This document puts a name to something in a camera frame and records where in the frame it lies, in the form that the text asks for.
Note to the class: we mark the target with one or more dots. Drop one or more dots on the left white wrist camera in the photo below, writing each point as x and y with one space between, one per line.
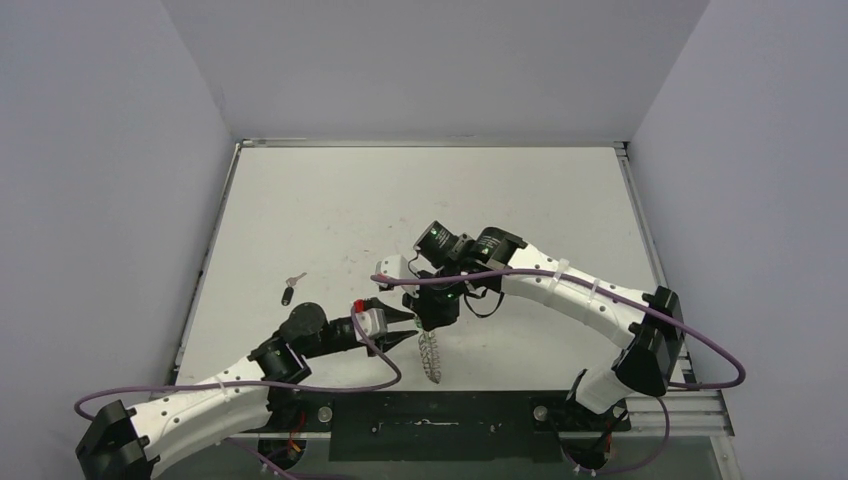
368 321

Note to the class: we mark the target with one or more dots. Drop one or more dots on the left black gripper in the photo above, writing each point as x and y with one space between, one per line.
394 336

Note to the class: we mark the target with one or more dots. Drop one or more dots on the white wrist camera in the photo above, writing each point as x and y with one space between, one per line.
368 321
399 267

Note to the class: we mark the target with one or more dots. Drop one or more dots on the metal disc with keyrings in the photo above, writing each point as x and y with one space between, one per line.
429 353

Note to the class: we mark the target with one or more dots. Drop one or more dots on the key with black head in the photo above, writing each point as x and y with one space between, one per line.
290 287

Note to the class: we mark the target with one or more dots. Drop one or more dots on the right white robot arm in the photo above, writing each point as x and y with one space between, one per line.
643 325

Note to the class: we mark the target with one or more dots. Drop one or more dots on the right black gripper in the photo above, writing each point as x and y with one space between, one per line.
431 318

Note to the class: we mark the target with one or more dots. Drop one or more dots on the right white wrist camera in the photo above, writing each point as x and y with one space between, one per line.
399 267

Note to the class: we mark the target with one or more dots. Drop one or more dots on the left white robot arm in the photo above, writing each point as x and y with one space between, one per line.
141 441

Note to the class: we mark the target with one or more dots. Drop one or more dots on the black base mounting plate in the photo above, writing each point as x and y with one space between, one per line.
445 426

